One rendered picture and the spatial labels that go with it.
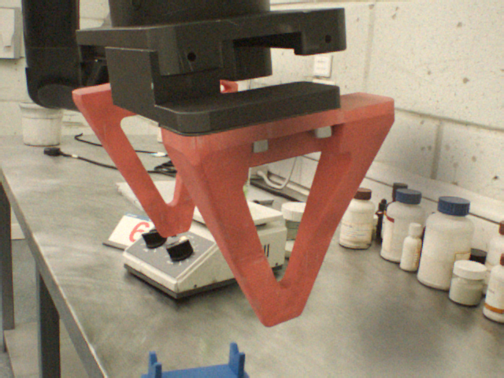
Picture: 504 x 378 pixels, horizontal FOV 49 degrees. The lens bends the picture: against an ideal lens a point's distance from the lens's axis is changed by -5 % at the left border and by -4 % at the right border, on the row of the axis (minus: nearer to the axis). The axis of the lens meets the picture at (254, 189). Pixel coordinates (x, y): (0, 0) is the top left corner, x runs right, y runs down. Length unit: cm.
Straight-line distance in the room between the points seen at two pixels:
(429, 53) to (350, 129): 96
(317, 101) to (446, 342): 58
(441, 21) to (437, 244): 44
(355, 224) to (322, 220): 80
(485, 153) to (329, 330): 47
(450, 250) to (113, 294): 47
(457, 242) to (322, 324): 25
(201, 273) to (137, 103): 58
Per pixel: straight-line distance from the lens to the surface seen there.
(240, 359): 55
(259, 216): 80
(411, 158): 114
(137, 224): 93
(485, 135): 103
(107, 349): 62
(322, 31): 18
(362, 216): 98
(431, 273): 87
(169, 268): 74
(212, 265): 75
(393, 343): 69
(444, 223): 85
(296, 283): 19
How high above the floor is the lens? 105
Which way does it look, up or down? 13 degrees down
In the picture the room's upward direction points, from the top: 5 degrees clockwise
